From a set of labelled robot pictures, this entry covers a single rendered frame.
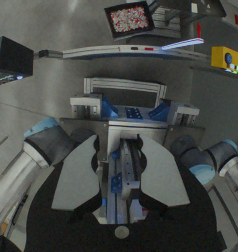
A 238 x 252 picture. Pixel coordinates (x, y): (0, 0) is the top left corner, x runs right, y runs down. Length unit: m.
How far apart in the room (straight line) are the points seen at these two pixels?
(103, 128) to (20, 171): 0.37
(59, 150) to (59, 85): 1.35
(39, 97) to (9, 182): 1.57
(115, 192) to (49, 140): 0.34
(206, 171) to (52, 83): 1.70
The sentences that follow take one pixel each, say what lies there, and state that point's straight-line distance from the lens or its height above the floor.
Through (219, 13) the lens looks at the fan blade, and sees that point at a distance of 0.50.
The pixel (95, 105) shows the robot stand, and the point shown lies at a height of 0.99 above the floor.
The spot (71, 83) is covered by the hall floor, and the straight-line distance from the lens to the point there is 1.64.
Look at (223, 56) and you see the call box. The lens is 0.67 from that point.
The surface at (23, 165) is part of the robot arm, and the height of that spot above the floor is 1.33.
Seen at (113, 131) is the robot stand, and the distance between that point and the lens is 0.68.
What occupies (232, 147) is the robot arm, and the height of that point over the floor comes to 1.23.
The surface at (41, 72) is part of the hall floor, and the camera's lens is 1.79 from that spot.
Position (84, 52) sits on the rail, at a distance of 0.70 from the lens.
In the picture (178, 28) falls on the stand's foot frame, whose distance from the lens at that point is 1.70.
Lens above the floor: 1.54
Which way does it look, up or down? 63 degrees down
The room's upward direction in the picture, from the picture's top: 178 degrees clockwise
